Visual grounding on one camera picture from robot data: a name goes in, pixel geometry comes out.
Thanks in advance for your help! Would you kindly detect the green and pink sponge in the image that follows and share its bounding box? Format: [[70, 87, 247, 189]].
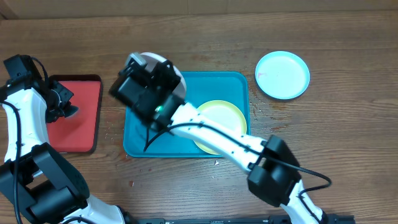
[[63, 105, 78, 118]]

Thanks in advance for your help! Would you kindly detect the white round plate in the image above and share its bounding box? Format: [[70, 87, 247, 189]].
[[139, 52, 188, 102]]

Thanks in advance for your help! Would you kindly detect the yellow round plate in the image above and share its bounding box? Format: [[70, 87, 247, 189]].
[[192, 100, 248, 156]]

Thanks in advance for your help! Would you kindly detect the light blue round plate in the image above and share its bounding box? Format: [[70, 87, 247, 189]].
[[254, 51, 310, 100]]

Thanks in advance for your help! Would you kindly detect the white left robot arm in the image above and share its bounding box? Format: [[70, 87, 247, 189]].
[[1, 80, 131, 223]]

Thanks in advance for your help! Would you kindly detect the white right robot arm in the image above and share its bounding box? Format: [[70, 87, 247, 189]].
[[109, 56, 327, 223]]

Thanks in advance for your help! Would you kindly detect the dark tray with red liquid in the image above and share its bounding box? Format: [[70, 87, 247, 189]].
[[47, 74, 103, 153]]

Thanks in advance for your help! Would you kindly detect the teal plastic tray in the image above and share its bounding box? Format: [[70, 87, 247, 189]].
[[123, 72, 251, 158]]

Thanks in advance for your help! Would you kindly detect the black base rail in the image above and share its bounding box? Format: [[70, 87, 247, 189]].
[[138, 214, 356, 224]]

